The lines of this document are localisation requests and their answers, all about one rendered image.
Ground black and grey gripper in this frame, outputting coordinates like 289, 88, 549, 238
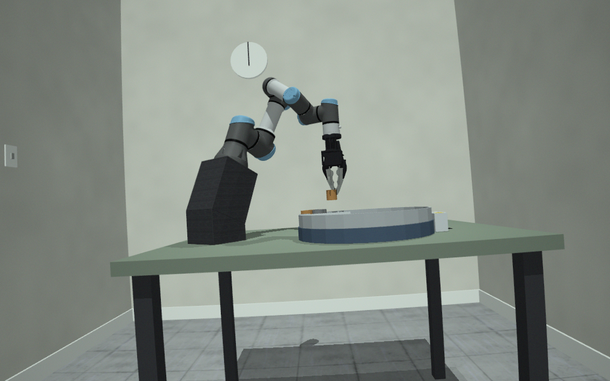
321, 133, 347, 195

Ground grey round turntable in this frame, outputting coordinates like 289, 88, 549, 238
298, 207, 448, 244

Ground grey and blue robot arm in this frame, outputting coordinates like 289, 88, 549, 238
214, 77, 341, 168

